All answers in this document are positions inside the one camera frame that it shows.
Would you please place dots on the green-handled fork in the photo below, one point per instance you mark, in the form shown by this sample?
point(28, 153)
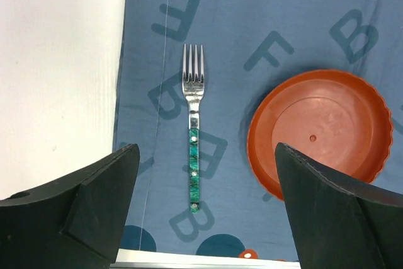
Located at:
point(193, 86)

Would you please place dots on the aluminium mounting rail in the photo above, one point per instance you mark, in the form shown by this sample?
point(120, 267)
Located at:
point(146, 259)

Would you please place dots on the red plastic plate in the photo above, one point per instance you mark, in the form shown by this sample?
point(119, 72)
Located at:
point(332, 116)

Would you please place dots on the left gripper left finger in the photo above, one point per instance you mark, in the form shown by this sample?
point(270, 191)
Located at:
point(75, 221)

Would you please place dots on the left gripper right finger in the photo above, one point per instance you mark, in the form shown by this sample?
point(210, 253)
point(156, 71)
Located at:
point(336, 220)

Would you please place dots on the blue letter-print cloth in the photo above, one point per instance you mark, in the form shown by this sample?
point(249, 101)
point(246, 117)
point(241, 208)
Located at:
point(250, 47)

